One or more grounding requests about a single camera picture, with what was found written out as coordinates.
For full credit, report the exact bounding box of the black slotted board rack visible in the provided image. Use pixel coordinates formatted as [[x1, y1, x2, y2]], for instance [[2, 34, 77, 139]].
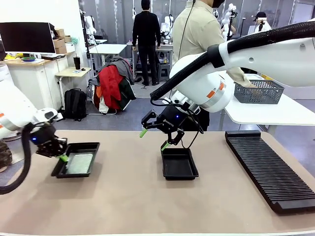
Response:
[[225, 130, 315, 214]]

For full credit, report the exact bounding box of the black computer monitor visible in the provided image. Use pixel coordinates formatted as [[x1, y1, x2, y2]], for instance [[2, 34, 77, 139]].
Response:
[[0, 22, 57, 55]]

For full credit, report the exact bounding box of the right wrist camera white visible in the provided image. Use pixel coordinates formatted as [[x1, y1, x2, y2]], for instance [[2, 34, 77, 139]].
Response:
[[171, 95, 201, 116]]

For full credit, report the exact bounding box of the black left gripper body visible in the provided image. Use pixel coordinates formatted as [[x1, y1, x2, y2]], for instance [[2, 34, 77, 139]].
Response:
[[29, 123, 60, 157]]

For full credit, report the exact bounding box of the person in white hoodie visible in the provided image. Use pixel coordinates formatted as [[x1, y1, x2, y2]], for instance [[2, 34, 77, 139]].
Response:
[[252, 11, 272, 34]]

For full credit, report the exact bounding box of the black hanging cable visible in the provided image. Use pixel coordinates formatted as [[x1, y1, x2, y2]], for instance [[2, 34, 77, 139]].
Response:
[[177, 0, 195, 61]]

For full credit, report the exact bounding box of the black ESD tray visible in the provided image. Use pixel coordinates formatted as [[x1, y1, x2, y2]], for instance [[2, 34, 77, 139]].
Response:
[[160, 147, 199, 181], [51, 142, 100, 179]]

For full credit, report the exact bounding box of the red jacket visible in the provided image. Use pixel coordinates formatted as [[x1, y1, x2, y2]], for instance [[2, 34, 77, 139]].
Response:
[[97, 65, 124, 111]]

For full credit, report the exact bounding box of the person's right forearm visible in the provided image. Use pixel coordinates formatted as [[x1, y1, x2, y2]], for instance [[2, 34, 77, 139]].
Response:
[[226, 65, 254, 88]]

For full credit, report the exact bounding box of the white side table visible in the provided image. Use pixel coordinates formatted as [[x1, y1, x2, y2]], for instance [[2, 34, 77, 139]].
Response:
[[224, 73, 315, 127]]

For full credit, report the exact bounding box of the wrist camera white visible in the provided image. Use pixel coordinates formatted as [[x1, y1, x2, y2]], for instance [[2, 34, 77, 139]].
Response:
[[171, 95, 201, 116], [36, 107, 64, 123]]

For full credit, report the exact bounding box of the grey mesh basket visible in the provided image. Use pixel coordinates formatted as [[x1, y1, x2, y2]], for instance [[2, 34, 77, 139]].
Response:
[[233, 80, 285, 105]]

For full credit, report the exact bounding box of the black camera tripod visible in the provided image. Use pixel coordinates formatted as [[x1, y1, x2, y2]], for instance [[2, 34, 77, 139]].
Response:
[[226, 9, 237, 41]]

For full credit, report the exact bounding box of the person in beige shirt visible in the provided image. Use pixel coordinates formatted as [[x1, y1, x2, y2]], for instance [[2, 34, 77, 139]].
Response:
[[171, 0, 259, 131]]

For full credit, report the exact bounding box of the camouflage bag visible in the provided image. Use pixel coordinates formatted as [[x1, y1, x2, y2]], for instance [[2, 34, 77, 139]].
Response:
[[0, 139, 13, 173]]

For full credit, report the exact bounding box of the large cardboard box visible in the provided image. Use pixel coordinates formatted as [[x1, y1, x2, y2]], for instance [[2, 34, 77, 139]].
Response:
[[52, 38, 66, 49]]

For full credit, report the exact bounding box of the left arm black cable sleeve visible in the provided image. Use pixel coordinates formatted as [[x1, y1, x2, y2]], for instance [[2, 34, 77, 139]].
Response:
[[0, 122, 33, 195]]

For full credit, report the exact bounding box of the glass plate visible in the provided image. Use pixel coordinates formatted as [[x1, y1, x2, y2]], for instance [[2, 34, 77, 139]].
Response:
[[65, 153, 95, 175]]

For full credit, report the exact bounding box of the person in black clothes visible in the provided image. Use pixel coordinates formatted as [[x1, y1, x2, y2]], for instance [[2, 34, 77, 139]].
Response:
[[132, 0, 162, 87]]

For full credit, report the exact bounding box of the white background work table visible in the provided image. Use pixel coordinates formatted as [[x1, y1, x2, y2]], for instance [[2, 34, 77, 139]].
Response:
[[88, 43, 128, 74]]

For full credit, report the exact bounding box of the small light wood desk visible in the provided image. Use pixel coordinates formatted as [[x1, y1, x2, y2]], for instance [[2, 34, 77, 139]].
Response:
[[54, 66, 92, 110]]

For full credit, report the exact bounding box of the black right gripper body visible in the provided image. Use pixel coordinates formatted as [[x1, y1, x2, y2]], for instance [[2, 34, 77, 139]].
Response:
[[156, 105, 191, 135]]

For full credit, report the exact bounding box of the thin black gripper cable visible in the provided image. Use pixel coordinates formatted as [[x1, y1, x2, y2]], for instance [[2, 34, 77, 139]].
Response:
[[150, 97, 205, 150]]

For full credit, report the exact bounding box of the black backpack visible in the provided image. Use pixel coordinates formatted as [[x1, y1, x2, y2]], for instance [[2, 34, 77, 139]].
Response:
[[61, 88, 88, 122]]

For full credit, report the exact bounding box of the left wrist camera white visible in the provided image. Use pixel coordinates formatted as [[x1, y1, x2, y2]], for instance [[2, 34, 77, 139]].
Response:
[[36, 107, 64, 123]]

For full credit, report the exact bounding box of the grey jacket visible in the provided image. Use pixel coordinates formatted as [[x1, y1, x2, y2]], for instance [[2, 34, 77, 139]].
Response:
[[88, 57, 135, 87]]

